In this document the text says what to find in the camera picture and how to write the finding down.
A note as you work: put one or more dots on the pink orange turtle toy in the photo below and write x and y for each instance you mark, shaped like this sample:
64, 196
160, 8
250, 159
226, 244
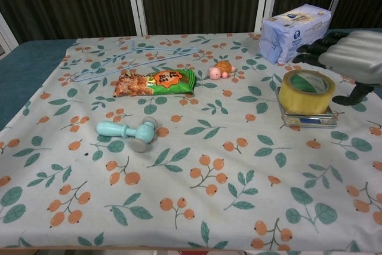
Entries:
221, 70

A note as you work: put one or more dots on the blue tissue pack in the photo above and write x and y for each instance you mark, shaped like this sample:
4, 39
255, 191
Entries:
283, 37

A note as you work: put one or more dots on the floral patterned tablecloth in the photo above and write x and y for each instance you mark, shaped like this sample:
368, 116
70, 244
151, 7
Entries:
191, 177

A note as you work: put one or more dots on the teal massage hammer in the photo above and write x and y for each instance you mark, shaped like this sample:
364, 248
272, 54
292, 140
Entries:
140, 134

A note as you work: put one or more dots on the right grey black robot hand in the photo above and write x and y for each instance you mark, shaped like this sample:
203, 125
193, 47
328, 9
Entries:
355, 55

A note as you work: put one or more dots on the green orange snack bag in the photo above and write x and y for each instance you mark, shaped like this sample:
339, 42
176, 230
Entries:
155, 83

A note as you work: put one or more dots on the yellow tape roll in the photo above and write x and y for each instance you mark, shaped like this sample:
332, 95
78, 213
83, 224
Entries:
301, 101

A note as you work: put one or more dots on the small digital scale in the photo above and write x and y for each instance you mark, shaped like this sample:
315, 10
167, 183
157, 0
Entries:
307, 121

